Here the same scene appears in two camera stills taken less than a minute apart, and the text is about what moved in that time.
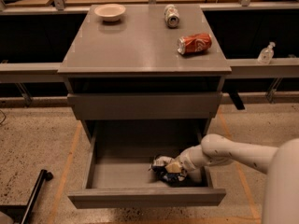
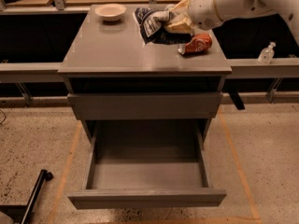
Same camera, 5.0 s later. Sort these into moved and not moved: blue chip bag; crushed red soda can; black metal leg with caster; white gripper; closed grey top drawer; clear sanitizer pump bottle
Moved: blue chip bag; white gripper
Not moved: crushed red soda can; black metal leg with caster; clear sanitizer pump bottle; closed grey top drawer
